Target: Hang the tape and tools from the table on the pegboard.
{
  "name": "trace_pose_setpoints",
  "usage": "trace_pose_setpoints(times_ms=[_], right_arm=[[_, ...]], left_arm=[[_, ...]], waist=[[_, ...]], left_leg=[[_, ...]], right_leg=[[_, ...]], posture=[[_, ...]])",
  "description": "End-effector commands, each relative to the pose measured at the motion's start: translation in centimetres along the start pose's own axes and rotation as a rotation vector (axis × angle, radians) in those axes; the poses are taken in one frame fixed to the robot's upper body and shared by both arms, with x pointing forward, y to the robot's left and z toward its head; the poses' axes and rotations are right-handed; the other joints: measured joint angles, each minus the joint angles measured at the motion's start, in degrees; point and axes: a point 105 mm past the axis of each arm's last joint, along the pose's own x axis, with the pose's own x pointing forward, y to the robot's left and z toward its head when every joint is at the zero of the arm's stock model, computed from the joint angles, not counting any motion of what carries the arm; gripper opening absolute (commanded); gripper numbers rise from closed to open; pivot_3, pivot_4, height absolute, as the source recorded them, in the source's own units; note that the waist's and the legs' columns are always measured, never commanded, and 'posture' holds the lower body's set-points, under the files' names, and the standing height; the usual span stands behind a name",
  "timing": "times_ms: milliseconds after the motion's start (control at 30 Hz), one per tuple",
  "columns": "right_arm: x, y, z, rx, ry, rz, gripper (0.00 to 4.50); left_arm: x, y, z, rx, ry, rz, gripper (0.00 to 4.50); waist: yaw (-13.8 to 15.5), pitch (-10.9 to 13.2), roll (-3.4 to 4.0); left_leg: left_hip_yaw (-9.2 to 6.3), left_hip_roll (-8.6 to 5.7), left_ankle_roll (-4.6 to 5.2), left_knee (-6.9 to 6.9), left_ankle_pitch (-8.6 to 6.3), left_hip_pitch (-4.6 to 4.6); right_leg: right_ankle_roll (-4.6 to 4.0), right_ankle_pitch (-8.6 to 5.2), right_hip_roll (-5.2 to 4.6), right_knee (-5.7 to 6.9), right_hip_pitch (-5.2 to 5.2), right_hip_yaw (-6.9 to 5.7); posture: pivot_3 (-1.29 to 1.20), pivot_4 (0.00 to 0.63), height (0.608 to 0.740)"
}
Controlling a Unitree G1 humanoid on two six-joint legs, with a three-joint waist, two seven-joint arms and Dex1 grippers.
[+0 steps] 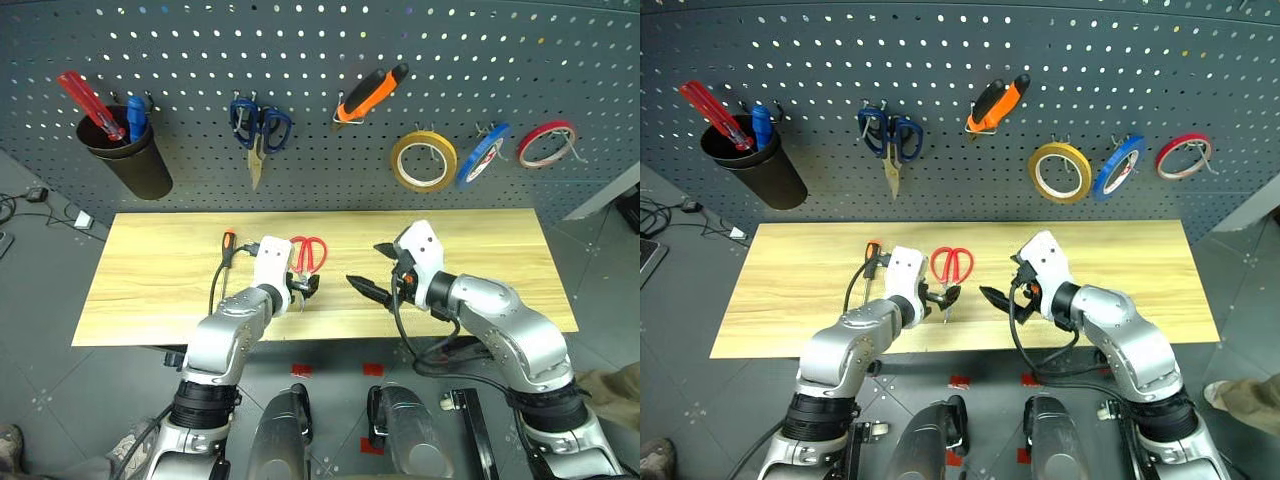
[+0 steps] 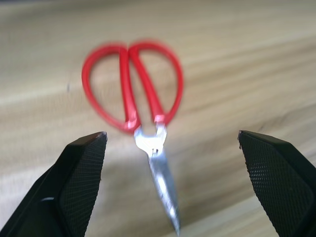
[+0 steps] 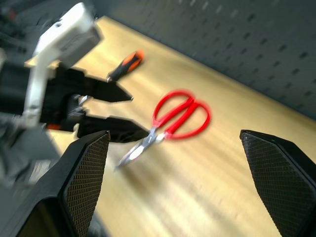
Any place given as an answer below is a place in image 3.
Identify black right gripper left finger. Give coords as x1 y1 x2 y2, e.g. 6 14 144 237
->
0 130 111 237

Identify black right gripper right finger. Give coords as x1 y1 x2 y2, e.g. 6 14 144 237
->
239 129 316 237

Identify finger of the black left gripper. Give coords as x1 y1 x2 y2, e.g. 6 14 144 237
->
84 74 135 103
76 115 151 144

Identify grey metal pegboard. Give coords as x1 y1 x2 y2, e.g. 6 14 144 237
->
95 0 316 119

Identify orange and black screwdriver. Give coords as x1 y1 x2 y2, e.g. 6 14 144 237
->
106 49 146 82

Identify red handled scissors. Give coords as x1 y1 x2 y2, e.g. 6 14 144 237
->
115 88 212 173

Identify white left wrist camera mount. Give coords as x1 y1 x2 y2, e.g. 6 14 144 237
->
21 1 102 129

